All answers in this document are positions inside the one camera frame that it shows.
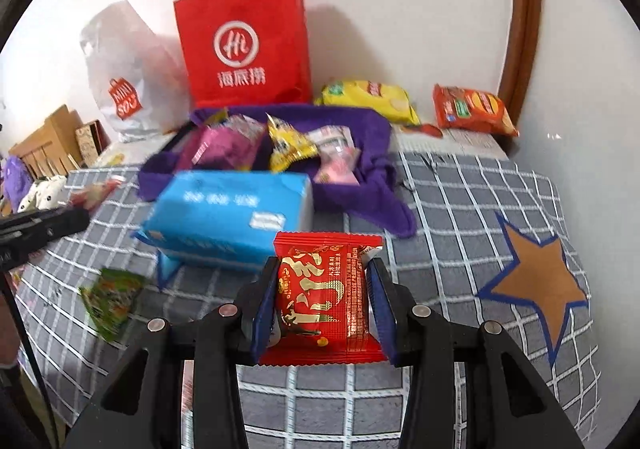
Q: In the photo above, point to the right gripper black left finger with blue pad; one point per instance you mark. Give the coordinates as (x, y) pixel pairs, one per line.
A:
(139, 405)

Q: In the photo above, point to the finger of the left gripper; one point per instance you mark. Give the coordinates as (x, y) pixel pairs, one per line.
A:
(57, 223)

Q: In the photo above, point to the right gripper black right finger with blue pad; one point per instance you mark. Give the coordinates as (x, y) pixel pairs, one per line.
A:
(508, 405)

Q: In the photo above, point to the green snack packet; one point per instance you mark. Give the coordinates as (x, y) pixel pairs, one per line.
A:
(110, 299)

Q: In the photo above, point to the magenta snack packet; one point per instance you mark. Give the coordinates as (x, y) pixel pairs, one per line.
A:
(222, 148)

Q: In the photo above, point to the yellow snack packet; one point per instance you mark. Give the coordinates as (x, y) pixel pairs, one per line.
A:
(288, 145)

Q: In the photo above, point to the pink snack packet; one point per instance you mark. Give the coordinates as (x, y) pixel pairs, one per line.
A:
(337, 166)
(92, 196)

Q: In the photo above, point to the white red snack packet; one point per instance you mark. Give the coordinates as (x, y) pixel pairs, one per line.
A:
(331, 137)

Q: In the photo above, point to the white plush toy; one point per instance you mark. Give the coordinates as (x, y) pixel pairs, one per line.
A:
(43, 194)

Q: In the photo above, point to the wooden furniture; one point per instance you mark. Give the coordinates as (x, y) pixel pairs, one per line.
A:
(61, 145)

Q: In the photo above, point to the white plastic Miniso bag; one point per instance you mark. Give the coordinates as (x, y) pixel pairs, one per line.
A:
(136, 83)

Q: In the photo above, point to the blue tissue pack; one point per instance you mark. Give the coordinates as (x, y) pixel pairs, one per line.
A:
(227, 219)

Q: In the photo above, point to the purple cloth storage bin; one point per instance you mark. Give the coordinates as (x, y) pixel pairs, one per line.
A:
(373, 198)

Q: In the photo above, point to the red paper shopping bag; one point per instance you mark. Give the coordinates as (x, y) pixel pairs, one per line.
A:
(245, 52)

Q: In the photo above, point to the orange chips bag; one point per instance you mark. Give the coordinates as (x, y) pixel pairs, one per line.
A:
(472, 110)

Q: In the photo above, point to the yellow chips bag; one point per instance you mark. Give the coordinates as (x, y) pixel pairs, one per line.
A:
(390, 101)

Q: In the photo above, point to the brown wooden door frame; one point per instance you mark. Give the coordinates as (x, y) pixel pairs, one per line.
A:
(520, 55)

